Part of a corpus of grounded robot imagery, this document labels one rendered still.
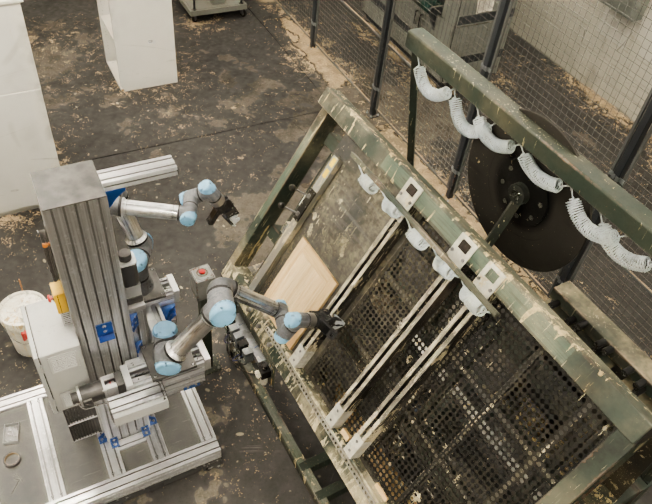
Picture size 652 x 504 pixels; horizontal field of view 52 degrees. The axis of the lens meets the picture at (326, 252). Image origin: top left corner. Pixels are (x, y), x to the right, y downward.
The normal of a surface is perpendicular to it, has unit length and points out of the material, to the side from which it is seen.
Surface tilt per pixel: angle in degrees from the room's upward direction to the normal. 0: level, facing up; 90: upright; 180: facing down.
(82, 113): 0
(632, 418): 60
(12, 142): 90
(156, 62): 90
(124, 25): 90
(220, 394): 0
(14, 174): 90
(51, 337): 0
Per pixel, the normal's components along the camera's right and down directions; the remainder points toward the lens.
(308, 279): -0.70, -0.10
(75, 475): 0.09, -0.70
